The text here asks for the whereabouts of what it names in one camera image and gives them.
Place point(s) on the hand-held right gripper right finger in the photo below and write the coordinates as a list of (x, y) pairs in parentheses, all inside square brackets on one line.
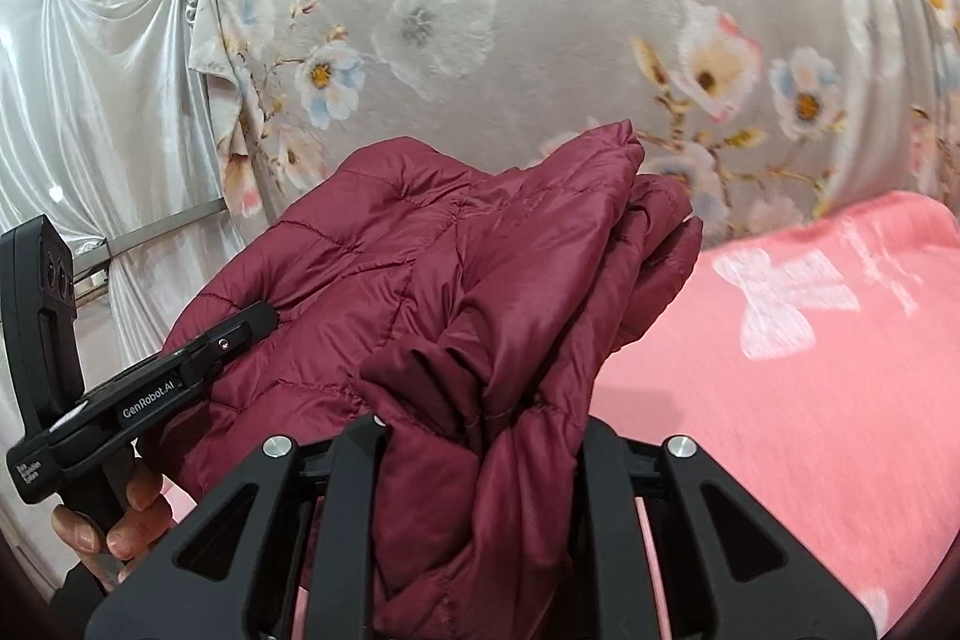
[(607, 482)]

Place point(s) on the grey floral blanket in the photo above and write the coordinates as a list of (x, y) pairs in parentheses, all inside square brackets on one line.
[(525, 85)]

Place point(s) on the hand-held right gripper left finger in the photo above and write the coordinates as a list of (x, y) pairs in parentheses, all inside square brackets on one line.
[(352, 460)]

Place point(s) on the maroon quilted jacket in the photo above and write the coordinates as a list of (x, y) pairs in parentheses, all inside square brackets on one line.
[(450, 280)]

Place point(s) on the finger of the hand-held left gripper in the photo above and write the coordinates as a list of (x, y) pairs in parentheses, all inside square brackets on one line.
[(240, 329)]

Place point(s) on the white satin curtain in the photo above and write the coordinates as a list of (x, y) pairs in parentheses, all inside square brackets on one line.
[(97, 123)]

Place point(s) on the pink blanket with white print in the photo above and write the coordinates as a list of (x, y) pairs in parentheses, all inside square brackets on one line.
[(750, 422)]

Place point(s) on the straight metal rail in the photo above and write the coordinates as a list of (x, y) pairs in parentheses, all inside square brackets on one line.
[(165, 224)]

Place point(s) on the person's left hand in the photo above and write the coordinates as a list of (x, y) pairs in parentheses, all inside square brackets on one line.
[(139, 524)]

